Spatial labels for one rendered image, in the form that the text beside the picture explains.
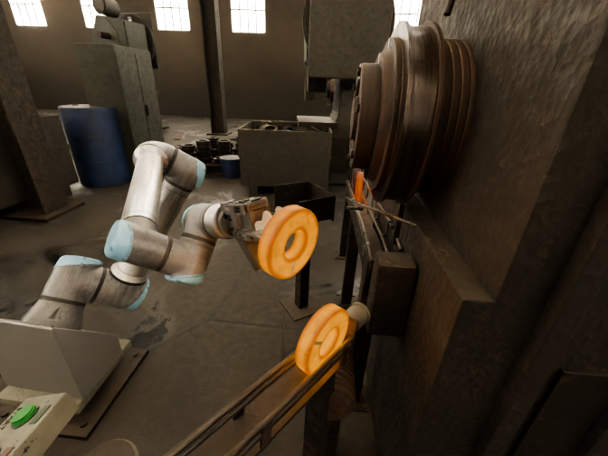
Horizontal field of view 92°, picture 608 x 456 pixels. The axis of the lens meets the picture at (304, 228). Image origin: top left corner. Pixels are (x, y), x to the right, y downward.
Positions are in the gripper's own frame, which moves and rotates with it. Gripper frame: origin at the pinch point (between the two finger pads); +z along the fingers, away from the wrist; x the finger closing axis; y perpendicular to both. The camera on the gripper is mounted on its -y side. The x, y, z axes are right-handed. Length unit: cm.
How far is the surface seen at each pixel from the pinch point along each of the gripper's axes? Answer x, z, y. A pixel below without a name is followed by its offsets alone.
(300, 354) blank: -7.3, 4.0, -22.4
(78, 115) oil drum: 63, -352, 90
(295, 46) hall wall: 781, -631, 320
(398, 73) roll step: 29.8, 12.8, 27.7
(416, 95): 27.9, 17.1, 22.2
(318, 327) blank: -3.6, 6.6, -17.9
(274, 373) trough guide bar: -12.2, 0.8, -24.5
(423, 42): 34, 17, 33
